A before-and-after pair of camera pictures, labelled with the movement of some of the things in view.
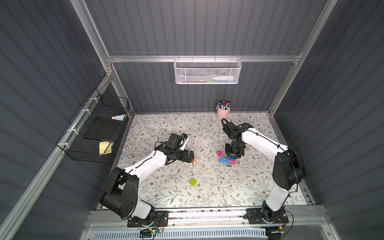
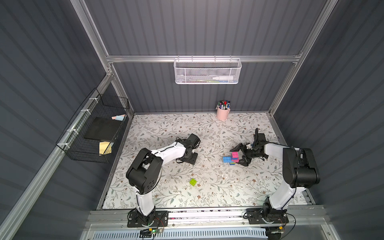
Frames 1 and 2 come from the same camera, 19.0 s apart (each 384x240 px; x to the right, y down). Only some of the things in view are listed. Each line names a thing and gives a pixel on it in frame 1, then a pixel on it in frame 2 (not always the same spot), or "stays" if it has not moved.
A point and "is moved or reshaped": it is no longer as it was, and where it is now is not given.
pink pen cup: [222, 113] stays
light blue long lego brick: [224, 160] is moved or reshaped
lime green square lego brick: [193, 182] stays
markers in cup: [223, 105] stays
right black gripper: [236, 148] → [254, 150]
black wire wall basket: [92, 133] stays
